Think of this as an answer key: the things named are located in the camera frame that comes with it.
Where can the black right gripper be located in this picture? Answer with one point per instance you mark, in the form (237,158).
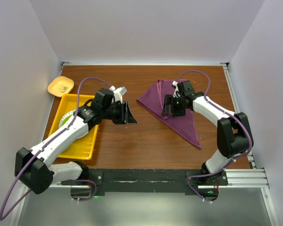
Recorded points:
(169,100)

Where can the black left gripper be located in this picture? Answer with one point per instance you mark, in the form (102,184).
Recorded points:
(125,114)

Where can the purple cloth napkin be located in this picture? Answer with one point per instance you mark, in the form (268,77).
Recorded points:
(153,99)

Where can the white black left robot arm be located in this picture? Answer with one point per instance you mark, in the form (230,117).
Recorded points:
(35,167)

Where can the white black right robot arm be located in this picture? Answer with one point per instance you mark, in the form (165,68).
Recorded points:
(233,130)

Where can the yellow plastic tray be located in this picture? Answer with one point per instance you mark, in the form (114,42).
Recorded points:
(82,148)

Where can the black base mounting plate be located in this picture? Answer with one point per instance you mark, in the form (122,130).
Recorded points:
(157,181)

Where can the green white plate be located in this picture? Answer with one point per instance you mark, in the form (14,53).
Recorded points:
(65,118)

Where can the yellow square bowl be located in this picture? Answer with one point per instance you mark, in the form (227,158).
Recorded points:
(60,86)

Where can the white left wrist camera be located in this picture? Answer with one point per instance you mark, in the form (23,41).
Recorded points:
(118,93)

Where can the aluminium frame rail front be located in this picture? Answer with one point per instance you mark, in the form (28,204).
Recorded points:
(236,177)

